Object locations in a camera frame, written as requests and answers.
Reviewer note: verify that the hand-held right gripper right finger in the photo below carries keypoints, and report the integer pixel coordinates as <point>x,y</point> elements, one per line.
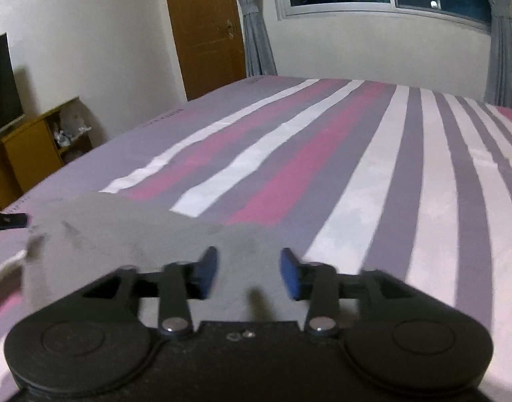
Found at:
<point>290,272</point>

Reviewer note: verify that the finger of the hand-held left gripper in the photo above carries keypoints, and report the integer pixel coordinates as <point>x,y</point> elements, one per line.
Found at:
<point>4,220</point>

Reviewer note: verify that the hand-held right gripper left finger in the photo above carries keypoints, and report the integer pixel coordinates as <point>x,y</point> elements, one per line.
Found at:
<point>209,270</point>

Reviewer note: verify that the grey towel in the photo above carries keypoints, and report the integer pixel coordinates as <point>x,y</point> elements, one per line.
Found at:
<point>113,234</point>

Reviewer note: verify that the yellow wooden cabinet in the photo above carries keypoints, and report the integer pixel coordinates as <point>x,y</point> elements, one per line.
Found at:
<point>27,150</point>

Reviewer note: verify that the white stuffed things on shelf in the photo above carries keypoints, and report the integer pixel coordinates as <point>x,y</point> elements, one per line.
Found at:
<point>69,127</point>

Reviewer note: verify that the bed with striped sheet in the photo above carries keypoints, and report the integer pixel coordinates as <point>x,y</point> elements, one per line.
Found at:
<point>365,155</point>

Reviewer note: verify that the brown wooden door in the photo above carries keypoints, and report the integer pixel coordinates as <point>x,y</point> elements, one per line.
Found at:
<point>205,29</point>

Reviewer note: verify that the grey curtain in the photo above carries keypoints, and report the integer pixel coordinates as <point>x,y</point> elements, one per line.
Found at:
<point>256,29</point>
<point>503,37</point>

